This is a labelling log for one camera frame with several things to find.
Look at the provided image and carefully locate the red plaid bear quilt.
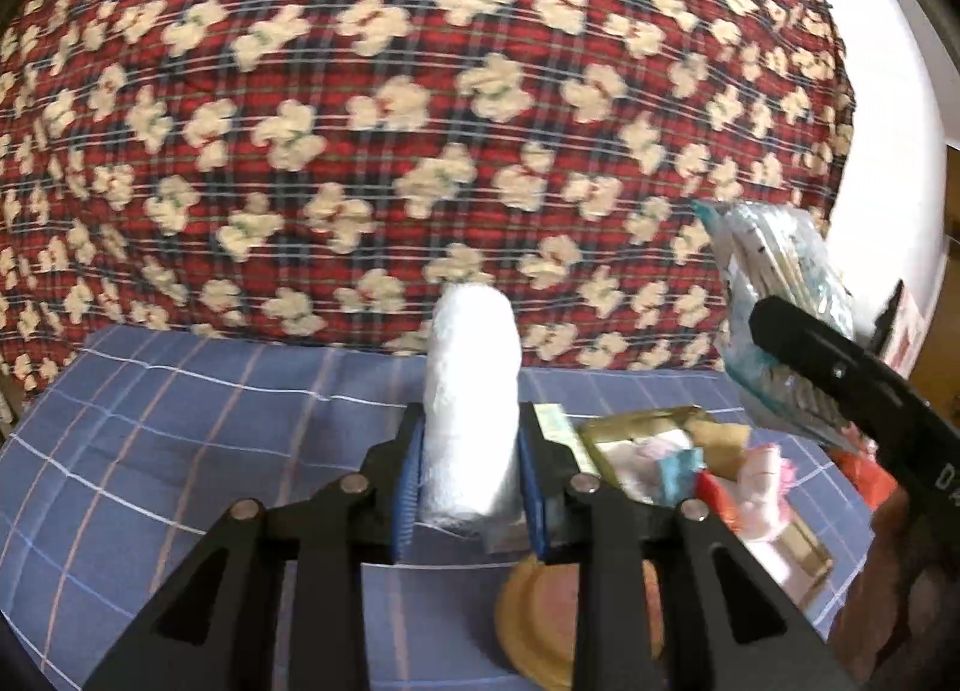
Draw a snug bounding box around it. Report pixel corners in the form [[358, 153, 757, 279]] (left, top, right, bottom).
[[0, 0, 856, 399]]

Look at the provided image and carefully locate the cotton swab bag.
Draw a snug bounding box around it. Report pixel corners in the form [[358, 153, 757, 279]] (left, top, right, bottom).
[[690, 200, 863, 452]]

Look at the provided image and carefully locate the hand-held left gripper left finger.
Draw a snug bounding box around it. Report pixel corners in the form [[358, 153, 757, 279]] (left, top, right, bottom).
[[82, 402, 428, 691]]

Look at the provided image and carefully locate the light blue cloth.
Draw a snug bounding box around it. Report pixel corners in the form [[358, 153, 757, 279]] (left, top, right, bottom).
[[652, 447, 706, 508]]

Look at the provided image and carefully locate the pink lace cloth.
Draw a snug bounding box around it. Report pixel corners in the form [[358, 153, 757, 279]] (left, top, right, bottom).
[[739, 443, 796, 542]]

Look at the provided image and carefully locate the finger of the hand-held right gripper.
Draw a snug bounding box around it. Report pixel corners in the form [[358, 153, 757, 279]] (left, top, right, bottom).
[[870, 280, 906, 366], [750, 296, 912, 429]]

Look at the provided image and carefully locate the blue plaid bedsheet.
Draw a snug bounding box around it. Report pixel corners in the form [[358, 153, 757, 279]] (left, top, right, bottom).
[[0, 326, 886, 691]]

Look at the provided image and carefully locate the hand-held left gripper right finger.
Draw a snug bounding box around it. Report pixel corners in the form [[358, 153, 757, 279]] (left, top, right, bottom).
[[516, 402, 860, 691]]

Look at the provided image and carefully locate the red embroidered pouch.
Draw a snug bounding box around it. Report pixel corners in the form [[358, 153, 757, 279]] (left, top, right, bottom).
[[694, 470, 743, 534]]

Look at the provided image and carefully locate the round gold tin lid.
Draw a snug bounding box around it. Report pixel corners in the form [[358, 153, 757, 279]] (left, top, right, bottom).
[[495, 552, 668, 691]]

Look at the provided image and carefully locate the pink fluffy cloth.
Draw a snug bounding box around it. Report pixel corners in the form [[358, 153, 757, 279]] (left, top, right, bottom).
[[630, 436, 691, 482]]

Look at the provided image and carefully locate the white towel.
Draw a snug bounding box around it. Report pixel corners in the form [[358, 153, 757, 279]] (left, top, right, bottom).
[[418, 282, 524, 538]]

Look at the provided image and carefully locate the rectangular gold tin box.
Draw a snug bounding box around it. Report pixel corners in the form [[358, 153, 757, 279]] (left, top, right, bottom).
[[581, 406, 837, 609]]

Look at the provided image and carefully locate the person's right hand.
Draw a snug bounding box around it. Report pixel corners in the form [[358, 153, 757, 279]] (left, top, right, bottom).
[[829, 488, 960, 691]]

